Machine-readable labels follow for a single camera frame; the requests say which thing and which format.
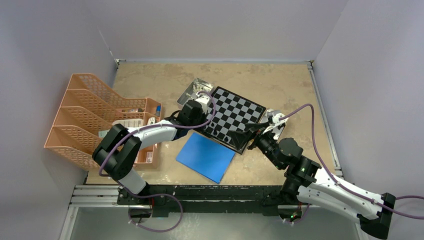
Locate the peach mesh file rack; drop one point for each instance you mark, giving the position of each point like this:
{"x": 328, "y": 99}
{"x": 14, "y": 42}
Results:
{"x": 88, "y": 107}

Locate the blue mat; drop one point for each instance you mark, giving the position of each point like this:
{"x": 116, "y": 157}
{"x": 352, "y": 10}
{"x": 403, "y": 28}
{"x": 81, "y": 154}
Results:
{"x": 206, "y": 157}

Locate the pink tin with white pieces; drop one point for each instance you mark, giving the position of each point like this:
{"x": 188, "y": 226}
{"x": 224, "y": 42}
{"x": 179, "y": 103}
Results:
{"x": 190, "y": 92}

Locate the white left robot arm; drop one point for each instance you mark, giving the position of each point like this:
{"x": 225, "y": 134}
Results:
{"x": 118, "y": 150}

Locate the peach desk organizer tray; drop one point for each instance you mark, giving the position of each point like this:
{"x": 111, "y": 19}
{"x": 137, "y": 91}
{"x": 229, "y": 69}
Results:
{"x": 139, "y": 114}

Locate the yellow tin with black pieces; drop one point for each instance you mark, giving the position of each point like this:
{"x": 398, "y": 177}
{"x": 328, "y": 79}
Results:
{"x": 277, "y": 132}

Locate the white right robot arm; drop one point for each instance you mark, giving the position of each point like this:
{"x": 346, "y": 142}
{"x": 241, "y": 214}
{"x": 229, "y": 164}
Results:
{"x": 308, "y": 182}

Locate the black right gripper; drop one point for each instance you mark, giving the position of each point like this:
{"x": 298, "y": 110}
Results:
{"x": 239, "y": 139}

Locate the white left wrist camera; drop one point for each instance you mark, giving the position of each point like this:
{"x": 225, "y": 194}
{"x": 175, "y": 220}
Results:
{"x": 204, "y": 100}

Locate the black white chessboard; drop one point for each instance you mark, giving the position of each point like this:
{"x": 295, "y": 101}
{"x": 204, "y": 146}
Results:
{"x": 232, "y": 113}

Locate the white chess pieces pile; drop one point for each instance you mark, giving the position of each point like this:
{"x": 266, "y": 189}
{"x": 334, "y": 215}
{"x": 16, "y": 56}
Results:
{"x": 196, "y": 87}

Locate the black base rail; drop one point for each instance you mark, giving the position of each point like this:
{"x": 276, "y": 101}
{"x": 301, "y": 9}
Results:
{"x": 268, "y": 200}

